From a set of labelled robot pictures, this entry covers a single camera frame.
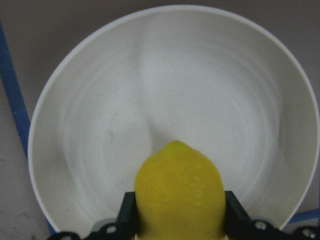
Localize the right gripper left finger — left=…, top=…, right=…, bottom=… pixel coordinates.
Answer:
left=116, top=191, right=137, bottom=237

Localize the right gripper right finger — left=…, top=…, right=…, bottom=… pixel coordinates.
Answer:
left=224, top=190, right=251, bottom=235

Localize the yellow lemon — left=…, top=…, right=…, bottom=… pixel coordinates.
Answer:
left=134, top=140, right=226, bottom=240

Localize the white bowl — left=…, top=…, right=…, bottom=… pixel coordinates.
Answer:
left=28, top=5, right=320, bottom=237

